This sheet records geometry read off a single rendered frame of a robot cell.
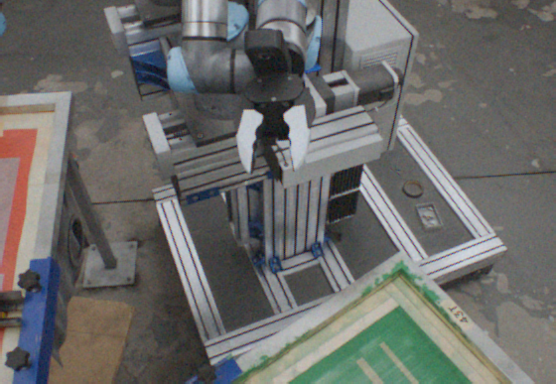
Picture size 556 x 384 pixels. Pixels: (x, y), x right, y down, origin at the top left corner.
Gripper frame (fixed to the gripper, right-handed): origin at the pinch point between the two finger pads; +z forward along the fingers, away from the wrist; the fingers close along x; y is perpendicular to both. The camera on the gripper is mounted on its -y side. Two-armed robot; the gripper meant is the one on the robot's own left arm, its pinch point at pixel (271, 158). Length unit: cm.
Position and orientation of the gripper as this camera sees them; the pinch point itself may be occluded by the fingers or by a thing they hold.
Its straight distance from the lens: 63.8
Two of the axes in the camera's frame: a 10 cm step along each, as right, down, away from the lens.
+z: -0.3, 7.6, -6.5
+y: 1.4, 6.4, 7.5
